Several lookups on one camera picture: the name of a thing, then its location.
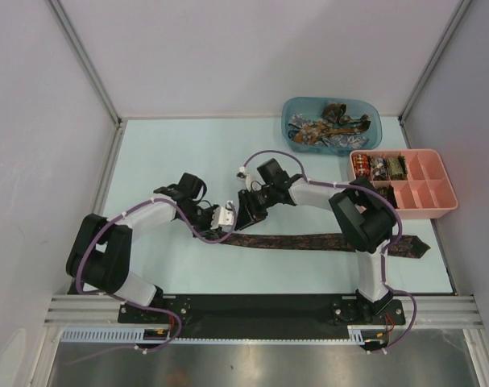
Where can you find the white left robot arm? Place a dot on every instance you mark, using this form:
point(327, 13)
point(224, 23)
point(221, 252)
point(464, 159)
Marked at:
point(101, 253)

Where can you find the green rolled tie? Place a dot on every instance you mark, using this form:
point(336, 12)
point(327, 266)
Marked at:
point(396, 168)

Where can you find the orange patterned tie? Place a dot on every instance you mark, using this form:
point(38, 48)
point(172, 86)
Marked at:
point(311, 132)

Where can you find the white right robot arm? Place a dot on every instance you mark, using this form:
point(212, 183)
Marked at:
point(366, 219)

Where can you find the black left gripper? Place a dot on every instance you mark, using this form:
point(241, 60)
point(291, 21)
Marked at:
point(206, 230)

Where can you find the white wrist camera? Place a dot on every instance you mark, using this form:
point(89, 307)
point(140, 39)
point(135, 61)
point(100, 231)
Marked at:
point(250, 181)
point(223, 216)

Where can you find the white slotted cable duct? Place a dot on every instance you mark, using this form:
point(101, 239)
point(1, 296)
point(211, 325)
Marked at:
point(130, 335)

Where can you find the pink compartment organizer box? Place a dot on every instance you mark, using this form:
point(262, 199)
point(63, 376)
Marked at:
point(427, 193)

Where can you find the aluminium frame rail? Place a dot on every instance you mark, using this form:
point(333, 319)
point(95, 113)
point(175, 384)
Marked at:
point(433, 312)

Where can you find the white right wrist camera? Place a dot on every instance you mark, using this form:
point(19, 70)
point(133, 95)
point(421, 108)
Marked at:
point(250, 181)

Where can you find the purple white rolled tie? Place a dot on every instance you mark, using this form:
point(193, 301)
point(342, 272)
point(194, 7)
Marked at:
point(378, 169)

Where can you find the dark floral rolled tie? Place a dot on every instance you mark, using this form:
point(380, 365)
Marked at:
point(388, 193)

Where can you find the silver grey patterned tie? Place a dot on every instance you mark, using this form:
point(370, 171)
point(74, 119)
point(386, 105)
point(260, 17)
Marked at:
point(352, 142)

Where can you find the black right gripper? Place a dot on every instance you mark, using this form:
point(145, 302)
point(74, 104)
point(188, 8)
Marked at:
point(249, 213)

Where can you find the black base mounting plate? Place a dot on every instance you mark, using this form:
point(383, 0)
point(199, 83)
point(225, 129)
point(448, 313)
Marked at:
point(277, 316)

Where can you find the blue plastic bin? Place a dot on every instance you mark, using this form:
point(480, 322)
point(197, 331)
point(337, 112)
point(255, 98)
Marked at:
point(312, 107)

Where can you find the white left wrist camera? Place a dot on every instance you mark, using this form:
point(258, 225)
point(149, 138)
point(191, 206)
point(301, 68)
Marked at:
point(223, 216)

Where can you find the dark brown paisley tie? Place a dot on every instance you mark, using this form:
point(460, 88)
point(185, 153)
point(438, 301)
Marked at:
point(408, 246)

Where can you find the brown patterned tie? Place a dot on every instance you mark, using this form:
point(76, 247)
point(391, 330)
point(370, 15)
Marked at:
point(336, 113)

